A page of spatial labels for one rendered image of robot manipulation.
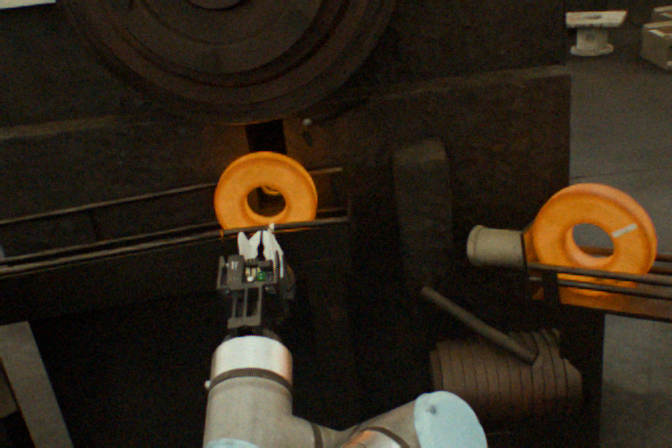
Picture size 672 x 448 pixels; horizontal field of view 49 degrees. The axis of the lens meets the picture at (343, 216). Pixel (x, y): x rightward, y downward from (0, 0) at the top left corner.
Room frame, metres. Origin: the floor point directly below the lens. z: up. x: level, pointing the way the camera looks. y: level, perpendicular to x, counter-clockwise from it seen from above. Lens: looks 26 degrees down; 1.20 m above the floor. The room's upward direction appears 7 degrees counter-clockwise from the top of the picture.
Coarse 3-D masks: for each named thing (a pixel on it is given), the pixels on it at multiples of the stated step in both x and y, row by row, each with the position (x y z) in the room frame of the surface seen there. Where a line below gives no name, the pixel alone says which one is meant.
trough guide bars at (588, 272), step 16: (656, 256) 0.83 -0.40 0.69; (544, 272) 0.85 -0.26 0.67; (560, 272) 0.84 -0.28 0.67; (576, 272) 0.83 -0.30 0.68; (592, 272) 0.82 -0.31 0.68; (608, 272) 0.81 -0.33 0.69; (624, 272) 0.80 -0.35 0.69; (656, 272) 0.82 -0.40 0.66; (544, 288) 0.85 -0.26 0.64; (592, 288) 0.81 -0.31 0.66; (608, 288) 0.80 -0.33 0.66; (624, 288) 0.79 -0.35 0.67; (640, 288) 0.78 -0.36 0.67; (544, 304) 0.85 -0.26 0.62
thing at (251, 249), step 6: (240, 234) 0.84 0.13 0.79; (258, 234) 0.89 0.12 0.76; (240, 240) 0.83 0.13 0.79; (246, 240) 0.86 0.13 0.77; (252, 240) 0.88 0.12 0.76; (258, 240) 0.88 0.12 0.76; (240, 246) 0.83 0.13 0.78; (246, 246) 0.85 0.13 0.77; (252, 246) 0.87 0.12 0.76; (258, 246) 0.87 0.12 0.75; (240, 252) 0.83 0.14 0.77; (246, 252) 0.84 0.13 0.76; (252, 252) 0.86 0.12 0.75; (258, 252) 0.87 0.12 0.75; (246, 258) 0.84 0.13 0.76
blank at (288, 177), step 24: (240, 168) 1.03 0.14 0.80; (264, 168) 1.03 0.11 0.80; (288, 168) 1.03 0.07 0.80; (216, 192) 1.04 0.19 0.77; (240, 192) 1.03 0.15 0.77; (288, 192) 1.03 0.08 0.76; (312, 192) 1.03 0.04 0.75; (240, 216) 1.04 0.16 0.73; (288, 216) 1.03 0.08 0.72; (312, 216) 1.03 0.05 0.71
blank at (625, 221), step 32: (576, 192) 0.85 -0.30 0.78; (608, 192) 0.84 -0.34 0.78; (544, 224) 0.88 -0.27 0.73; (576, 224) 0.86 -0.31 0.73; (608, 224) 0.83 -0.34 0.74; (640, 224) 0.80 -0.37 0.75; (544, 256) 0.88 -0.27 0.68; (576, 256) 0.86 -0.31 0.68; (640, 256) 0.80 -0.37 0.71; (576, 288) 0.85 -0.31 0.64
